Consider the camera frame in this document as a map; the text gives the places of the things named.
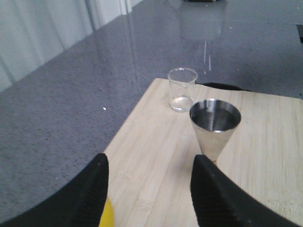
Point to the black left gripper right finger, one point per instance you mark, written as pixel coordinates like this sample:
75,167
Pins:
219,202

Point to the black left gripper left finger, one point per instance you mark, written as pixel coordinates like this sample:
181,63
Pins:
80,203

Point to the steel double jigger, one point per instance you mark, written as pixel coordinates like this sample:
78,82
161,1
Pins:
214,122

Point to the clear glass measuring cup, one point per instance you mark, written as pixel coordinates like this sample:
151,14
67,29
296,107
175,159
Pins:
181,88

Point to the yellow lemon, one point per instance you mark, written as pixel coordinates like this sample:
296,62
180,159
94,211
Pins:
107,217

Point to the wooden cutting board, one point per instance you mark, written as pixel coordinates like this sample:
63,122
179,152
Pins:
151,157

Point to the grey curtain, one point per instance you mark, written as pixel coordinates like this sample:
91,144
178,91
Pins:
32,32

